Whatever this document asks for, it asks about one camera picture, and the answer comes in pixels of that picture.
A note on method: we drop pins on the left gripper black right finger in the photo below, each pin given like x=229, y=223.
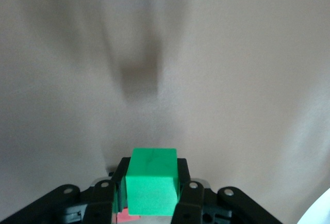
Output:
x=190, y=203

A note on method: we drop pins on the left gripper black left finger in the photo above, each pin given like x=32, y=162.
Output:
x=100, y=203

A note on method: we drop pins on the small red cube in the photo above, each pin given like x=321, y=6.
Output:
x=126, y=217

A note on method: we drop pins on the small green cube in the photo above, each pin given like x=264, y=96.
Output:
x=152, y=188

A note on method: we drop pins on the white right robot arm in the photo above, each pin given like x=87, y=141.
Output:
x=319, y=213

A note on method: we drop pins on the brown table cover mat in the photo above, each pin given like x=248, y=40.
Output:
x=232, y=79

